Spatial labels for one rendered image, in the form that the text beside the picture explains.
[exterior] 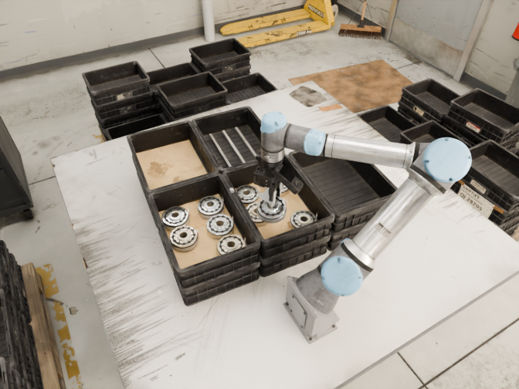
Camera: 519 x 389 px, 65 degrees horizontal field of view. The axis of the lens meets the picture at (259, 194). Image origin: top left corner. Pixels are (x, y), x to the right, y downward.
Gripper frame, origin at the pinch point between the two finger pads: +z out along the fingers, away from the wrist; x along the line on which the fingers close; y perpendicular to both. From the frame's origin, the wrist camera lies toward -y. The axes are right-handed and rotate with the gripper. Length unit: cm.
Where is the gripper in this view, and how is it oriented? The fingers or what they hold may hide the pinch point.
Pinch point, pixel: (276, 201)
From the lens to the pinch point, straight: 145.5
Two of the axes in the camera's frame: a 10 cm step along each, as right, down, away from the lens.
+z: -0.1, 7.0, 7.1
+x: -4.2, 6.4, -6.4
